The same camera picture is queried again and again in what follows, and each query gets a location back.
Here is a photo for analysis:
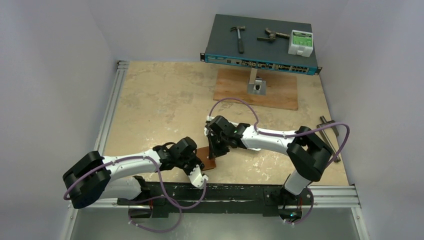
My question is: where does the brown leather card holder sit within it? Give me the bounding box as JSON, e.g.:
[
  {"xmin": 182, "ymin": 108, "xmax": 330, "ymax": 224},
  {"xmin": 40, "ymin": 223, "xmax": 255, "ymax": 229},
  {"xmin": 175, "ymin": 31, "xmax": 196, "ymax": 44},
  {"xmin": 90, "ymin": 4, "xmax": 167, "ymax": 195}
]
[{"xmin": 196, "ymin": 146, "xmax": 217, "ymax": 171}]

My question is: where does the white plastic basket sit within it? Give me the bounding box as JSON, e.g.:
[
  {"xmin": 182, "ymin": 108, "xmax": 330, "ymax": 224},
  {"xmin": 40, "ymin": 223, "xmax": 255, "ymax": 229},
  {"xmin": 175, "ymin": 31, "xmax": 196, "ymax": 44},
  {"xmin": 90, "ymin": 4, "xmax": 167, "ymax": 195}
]
[{"xmin": 247, "ymin": 147, "xmax": 262, "ymax": 151}]

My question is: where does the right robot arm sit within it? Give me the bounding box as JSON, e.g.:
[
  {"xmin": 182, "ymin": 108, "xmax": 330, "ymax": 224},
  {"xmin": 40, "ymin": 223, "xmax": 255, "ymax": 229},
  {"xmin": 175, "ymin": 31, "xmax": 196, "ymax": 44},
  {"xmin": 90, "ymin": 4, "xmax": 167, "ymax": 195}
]
[{"xmin": 205, "ymin": 115, "xmax": 333, "ymax": 204}]

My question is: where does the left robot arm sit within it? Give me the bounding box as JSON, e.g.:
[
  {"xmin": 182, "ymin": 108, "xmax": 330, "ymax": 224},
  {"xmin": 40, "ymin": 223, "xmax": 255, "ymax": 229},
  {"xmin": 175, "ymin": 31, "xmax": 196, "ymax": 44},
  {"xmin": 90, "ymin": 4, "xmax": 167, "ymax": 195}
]
[{"xmin": 62, "ymin": 136, "xmax": 209, "ymax": 209}]

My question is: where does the plywood base board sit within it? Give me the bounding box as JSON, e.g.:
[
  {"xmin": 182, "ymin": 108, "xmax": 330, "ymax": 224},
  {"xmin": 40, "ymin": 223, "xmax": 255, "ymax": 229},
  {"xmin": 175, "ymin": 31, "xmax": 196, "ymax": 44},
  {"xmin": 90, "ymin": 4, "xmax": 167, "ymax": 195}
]
[{"xmin": 213, "ymin": 68, "xmax": 299, "ymax": 111}]

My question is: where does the small hammer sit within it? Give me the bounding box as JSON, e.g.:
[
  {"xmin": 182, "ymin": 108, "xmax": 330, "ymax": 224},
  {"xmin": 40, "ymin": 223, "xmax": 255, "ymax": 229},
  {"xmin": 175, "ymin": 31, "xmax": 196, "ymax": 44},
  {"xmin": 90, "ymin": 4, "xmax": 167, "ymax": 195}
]
[{"xmin": 230, "ymin": 26, "xmax": 246, "ymax": 54}]

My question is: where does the white green electrical module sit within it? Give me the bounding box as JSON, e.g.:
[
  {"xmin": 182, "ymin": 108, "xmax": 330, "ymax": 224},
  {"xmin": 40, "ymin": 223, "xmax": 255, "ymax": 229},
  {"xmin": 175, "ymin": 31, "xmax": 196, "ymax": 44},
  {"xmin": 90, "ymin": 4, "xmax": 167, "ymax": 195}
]
[{"xmin": 288, "ymin": 30, "xmax": 314, "ymax": 58}]

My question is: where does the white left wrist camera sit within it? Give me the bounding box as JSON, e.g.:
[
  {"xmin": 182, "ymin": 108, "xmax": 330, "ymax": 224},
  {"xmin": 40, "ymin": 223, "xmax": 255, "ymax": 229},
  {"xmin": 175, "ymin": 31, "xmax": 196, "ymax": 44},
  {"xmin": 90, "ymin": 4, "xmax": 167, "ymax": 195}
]
[{"xmin": 188, "ymin": 165, "xmax": 209, "ymax": 189}]

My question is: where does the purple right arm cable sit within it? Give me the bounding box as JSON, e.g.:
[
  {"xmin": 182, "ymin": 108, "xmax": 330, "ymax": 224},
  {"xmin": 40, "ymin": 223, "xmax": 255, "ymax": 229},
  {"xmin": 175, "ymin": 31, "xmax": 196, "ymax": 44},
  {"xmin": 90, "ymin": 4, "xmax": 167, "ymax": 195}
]
[{"xmin": 209, "ymin": 97, "xmax": 351, "ymax": 167}]

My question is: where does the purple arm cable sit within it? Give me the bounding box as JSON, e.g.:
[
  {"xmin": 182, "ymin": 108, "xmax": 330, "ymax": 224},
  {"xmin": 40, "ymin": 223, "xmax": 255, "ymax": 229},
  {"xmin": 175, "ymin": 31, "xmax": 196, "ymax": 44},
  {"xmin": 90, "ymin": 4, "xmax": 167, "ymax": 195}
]
[
  {"xmin": 209, "ymin": 97, "xmax": 351, "ymax": 167},
  {"xmin": 62, "ymin": 156, "xmax": 208, "ymax": 210}
]

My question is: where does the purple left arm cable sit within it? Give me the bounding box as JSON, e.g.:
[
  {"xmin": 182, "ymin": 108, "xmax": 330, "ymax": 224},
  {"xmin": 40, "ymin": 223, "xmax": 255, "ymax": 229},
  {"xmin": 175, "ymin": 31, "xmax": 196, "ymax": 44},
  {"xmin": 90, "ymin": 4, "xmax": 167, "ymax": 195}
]
[{"xmin": 62, "ymin": 156, "xmax": 208, "ymax": 210}]

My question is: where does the silver metal stand bracket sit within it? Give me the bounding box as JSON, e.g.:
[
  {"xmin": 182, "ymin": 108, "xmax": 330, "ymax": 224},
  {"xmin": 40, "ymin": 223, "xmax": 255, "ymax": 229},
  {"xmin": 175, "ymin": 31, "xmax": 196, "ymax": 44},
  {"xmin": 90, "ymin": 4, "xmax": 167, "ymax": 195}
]
[{"xmin": 247, "ymin": 68, "xmax": 267, "ymax": 96}]

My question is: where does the blue network switch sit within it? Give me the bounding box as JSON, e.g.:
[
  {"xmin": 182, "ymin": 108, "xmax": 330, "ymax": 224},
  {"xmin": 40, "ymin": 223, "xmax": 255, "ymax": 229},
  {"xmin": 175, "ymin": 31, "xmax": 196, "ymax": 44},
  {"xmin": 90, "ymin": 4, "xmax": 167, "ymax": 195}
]
[{"xmin": 200, "ymin": 14, "xmax": 322, "ymax": 76}]

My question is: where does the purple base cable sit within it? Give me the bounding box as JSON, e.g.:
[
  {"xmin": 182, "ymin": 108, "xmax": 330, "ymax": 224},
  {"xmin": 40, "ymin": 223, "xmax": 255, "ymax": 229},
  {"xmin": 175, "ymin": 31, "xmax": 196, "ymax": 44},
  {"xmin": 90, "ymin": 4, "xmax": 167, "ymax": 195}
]
[{"xmin": 128, "ymin": 195, "xmax": 185, "ymax": 233}]

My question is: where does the metal T-handle tool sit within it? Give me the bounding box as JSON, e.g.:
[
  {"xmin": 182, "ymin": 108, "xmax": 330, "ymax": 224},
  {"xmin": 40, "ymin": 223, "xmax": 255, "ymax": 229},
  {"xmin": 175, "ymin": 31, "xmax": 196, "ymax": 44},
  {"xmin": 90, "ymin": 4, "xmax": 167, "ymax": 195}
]
[{"xmin": 316, "ymin": 115, "xmax": 342, "ymax": 163}]

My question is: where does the aluminium frame rail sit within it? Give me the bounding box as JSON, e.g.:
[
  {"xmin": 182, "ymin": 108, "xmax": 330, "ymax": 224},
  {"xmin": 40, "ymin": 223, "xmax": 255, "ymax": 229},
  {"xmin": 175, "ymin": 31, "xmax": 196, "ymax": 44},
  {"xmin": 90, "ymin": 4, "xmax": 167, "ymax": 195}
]
[{"xmin": 94, "ymin": 60, "xmax": 130, "ymax": 154}]

